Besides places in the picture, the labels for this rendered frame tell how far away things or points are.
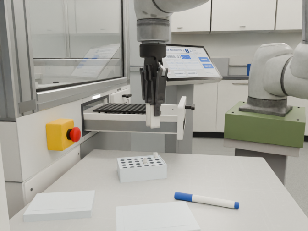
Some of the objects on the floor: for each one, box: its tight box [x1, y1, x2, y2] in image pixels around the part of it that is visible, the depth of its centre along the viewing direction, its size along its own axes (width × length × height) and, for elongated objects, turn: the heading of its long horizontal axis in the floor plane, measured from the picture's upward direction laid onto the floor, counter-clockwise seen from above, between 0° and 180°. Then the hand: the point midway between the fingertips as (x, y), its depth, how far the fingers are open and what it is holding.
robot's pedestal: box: [223, 138, 300, 187], centre depth 123 cm, size 30×30×76 cm
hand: (152, 115), depth 78 cm, fingers closed
